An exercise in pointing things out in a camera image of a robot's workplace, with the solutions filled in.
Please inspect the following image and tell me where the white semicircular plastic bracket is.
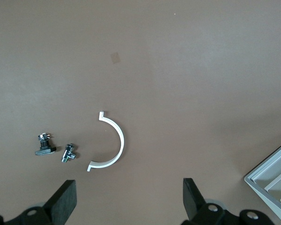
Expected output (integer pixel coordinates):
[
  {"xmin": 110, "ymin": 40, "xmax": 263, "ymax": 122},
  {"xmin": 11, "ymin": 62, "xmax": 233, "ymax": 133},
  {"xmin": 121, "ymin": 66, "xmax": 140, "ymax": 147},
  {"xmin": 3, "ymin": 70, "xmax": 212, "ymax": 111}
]
[{"xmin": 86, "ymin": 111, "xmax": 126, "ymax": 173}]

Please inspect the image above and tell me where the translucent tape patch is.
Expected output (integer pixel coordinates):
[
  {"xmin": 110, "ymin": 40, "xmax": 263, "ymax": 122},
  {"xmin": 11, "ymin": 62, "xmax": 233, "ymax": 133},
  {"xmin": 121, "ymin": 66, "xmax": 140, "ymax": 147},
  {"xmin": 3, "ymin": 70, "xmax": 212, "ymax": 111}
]
[{"xmin": 110, "ymin": 52, "xmax": 121, "ymax": 64}]

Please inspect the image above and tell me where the white drawer cabinet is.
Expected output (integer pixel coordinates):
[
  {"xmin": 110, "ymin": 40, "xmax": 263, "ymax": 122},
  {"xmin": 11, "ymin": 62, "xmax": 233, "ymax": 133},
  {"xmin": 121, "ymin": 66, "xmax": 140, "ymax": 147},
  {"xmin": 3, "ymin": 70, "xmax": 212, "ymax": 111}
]
[{"xmin": 244, "ymin": 138, "xmax": 281, "ymax": 223}]

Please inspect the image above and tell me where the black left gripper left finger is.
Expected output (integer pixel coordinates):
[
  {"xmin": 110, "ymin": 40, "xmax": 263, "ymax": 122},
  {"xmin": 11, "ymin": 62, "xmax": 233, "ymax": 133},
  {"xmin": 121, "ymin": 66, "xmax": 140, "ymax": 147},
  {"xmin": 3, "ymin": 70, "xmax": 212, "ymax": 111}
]
[{"xmin": 0, "ymin": 180, "xmax": 77, "ymax": 225}]

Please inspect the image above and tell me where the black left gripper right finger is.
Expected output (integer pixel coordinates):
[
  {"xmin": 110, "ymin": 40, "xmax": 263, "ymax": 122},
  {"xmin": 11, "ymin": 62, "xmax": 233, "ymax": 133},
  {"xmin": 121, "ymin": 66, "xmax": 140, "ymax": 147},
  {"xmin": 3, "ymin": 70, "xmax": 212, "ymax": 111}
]
[{"xmin": 181, "ymin": 178, "xmax": 276, "ymax": 225}]

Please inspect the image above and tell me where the small silver metal fitting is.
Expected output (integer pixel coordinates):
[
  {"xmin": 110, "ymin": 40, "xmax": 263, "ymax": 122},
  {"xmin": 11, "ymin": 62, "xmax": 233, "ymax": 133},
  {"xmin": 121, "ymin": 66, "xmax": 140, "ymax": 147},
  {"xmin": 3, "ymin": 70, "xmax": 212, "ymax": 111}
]
[{"xmin": 61, "ymin": 143, "xmax": 77, "ymax": 163}]

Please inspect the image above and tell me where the black switch contact block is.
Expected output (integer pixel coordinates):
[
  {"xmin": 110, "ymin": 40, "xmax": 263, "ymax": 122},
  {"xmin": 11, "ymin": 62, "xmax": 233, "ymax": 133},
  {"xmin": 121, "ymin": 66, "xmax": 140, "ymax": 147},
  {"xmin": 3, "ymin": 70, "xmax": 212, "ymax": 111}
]
[{"xmin": 34, "ymin": 132, "xmax": 57, "ymax": 156}]

